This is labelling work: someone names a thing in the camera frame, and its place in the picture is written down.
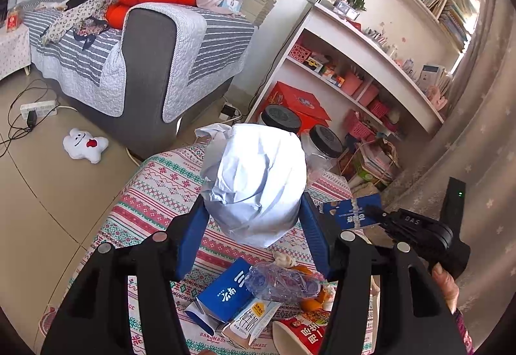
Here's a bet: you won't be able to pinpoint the striped quilted sofa cover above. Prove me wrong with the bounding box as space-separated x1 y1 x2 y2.
18 2 255 122

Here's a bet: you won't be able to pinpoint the small blue white box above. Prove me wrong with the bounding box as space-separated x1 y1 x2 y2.
215 0 243 15

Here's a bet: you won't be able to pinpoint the red instant noodle cup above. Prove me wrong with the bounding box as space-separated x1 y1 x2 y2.
272 312 335 355

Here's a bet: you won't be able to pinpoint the floral cloth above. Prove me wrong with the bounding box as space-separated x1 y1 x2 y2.
40 0 111 51

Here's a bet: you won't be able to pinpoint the white power strip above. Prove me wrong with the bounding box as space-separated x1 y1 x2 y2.
20 99 59 118

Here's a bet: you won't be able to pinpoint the white plush toy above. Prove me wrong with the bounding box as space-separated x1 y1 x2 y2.
62 128 109 164

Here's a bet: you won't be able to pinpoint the red cardboard box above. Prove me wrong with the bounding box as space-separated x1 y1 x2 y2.
260 81 332 138

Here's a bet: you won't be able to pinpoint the jar with pale snacks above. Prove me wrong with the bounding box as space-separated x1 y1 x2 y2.
300 125 345 178

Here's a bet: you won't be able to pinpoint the white plastic bag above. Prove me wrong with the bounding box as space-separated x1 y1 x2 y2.
195 123 234 146
199 123 309 249

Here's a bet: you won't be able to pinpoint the blue carton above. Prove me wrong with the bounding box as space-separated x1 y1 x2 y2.
184 257 255 333

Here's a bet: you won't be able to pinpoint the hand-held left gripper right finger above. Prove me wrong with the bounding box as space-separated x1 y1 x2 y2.
300 191 468 355

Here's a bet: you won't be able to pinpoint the floral lace curtain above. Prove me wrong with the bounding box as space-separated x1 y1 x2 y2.
383 0 516 323

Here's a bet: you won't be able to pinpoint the red packet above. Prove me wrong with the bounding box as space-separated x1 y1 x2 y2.
5 7 22 31

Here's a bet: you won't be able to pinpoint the person's right hand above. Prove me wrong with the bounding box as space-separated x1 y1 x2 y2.
431 263 460 313

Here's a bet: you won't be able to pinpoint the jar with brown contents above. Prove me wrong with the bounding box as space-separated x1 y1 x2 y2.
258 105 303 138

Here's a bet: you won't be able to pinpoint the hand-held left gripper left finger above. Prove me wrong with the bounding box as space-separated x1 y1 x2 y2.
40 194 210 355

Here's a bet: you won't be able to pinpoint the white bookshelf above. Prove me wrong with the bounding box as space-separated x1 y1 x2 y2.
244 0 482 194

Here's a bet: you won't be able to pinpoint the pink lattice box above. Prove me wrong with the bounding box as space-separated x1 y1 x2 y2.
290 44 313 63

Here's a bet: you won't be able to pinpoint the large pink basket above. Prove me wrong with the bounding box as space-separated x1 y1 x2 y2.
343 111 377 140

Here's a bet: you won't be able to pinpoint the crushed clear plastic bottle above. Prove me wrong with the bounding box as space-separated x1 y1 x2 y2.
244 262 325 303

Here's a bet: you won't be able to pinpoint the black cable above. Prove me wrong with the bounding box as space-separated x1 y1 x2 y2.
0 85 51 158

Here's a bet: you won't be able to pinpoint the blue snack wrapper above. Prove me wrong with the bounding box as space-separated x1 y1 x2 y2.
322 194 383 230

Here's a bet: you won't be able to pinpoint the white side table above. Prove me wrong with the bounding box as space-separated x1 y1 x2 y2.
0 24 32 80

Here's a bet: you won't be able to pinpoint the crumpled tissue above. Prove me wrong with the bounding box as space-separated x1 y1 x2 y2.
272 251 299 271

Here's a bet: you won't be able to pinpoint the small pink basket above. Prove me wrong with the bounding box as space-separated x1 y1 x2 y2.
368 99 391 119

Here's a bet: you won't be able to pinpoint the yellow milk carton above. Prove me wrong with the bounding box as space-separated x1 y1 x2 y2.
220 299 283 350

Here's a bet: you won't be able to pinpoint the pink cup container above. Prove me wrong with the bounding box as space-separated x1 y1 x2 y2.
357 83 380 107
342 70 365 95

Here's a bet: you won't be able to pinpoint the upright paper folders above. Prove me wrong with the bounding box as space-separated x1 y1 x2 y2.
419 64 452 97

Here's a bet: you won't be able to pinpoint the patterned tablecloth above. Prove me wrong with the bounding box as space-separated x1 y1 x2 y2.
34 143 382 355

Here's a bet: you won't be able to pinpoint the orange peel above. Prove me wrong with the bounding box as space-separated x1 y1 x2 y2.
298 286 335 313

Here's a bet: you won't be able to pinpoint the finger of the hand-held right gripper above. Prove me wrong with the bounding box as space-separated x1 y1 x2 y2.
365 206 393 237

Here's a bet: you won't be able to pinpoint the grey sofa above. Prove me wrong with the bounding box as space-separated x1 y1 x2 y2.
8 0 259 160

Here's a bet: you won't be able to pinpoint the bundled stack of papers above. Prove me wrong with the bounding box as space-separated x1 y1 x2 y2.
344 137 404 190

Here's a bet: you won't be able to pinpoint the person's right forearm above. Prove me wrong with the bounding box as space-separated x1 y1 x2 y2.
453 309 474 355

